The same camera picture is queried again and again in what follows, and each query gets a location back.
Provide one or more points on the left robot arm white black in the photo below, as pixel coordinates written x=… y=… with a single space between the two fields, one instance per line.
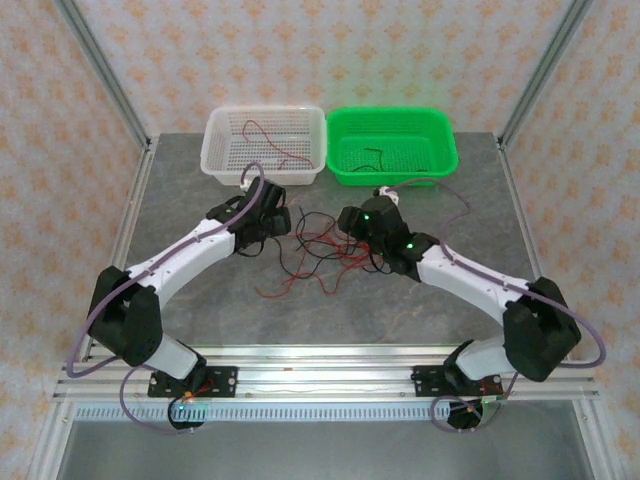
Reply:
x=180 y=255

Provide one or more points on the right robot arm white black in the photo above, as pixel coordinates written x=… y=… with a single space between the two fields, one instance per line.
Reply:
x=465 y=280

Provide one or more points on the green perforated plastic basket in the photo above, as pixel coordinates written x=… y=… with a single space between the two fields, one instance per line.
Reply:
x=400 y=130

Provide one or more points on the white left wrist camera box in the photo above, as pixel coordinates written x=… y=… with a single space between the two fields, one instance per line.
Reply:
x=244 y=183

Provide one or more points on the white perforated plastic basket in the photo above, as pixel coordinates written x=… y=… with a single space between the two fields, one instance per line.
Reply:
x=260 y=150

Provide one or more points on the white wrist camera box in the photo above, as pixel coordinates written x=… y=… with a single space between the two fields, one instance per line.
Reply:
x=244 y=183
x=389 y=194

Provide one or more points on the aluminium frame post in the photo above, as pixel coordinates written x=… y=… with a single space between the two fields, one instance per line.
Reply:
x=105 y=75
x=545 y=75

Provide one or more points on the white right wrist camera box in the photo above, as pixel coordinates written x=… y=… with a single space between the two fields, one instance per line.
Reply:
x=389 y=194

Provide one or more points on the aluminium mounting rail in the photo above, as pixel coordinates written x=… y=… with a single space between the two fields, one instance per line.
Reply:
x=320 y=372

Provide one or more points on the grey metal shelf plate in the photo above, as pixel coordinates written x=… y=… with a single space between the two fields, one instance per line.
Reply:
x=320 y=452

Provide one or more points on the aluminium table side rail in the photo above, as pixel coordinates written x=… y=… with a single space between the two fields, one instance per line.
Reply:
x=520 y=210
x=127 y=225

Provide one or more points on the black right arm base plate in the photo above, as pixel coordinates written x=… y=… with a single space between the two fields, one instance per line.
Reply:
x=430 y=382

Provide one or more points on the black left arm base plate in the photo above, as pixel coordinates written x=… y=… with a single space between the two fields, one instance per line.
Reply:
x=222 y=382

